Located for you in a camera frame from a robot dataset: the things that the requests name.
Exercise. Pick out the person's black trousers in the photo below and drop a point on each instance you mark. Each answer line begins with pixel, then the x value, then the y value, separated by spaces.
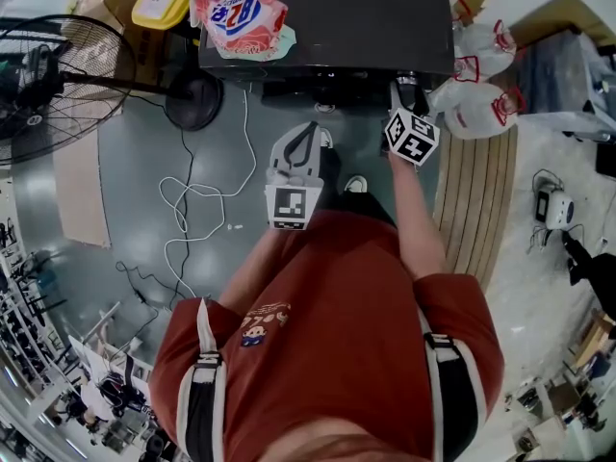
pixel 361 205

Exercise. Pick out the person's left forearm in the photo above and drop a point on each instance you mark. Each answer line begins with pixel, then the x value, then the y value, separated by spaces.
pixel 250 272

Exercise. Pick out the clear plastic bag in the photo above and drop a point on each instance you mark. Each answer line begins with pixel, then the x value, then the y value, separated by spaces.
pixel 558 77

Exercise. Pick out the person's red shirt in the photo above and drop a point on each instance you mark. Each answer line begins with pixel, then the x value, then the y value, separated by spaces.
pixel 337 335

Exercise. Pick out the person's right forearm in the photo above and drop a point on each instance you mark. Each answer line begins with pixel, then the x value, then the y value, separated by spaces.
pixel 418 224

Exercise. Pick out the black standing fan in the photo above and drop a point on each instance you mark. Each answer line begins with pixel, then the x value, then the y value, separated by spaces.
pixel 195 101

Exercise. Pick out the yellow lid black bin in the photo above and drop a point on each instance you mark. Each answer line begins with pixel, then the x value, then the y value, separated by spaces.
pixel 159 0

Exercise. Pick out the person's left white shoe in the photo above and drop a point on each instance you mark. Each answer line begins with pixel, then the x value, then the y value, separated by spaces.
pixel 325 137

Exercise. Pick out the black cabinet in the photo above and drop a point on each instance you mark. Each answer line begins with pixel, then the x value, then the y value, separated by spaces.
pixel 607 161

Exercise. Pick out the brown printed cardboard box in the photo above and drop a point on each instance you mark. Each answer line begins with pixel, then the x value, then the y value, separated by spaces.
pixel 144 51

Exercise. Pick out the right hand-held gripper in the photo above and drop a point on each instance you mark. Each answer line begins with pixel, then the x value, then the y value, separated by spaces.
pixel 411 137

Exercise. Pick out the white table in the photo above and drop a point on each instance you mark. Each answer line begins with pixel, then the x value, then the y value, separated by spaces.
pixel 91 359

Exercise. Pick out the black washing machine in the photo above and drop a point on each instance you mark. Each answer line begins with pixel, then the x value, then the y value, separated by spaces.
pixel 361 17

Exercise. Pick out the black backpack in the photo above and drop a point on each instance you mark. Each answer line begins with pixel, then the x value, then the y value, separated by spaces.
pixel 120 388

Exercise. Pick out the black white shoulder harness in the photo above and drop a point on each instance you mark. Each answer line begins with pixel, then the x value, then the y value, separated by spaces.
pixel 202 402

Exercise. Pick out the flat cardboard sheet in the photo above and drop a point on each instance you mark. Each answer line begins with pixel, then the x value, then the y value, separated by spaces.
pixel 79 200

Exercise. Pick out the large leaning cardboard sheet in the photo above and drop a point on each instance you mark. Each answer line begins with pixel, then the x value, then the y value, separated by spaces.
pixel 558 15

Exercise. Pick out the person's right white shoe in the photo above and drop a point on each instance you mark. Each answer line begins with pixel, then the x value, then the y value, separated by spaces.
pixel 356 184

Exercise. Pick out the white plastic bags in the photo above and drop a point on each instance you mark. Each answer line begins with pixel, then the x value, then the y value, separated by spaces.
pixel 474 116

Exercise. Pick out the white rounded device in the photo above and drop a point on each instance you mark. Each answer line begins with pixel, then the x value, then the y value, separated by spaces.
pixel 558 210

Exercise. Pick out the red white detergent bag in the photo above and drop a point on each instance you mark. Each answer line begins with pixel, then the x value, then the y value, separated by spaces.
pixel 240 17

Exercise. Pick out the wooden crate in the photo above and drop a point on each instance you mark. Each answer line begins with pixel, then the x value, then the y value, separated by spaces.
pixel 597 340

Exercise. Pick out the person's white shoe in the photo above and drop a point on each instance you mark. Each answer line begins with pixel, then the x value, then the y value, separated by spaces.
pixel 356 184
pixel 325 137

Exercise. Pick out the wooden slatted pallet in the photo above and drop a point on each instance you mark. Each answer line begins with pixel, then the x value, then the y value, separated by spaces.
pixel 476 205

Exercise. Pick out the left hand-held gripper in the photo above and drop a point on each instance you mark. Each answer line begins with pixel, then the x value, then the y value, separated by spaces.
pixel 289 205

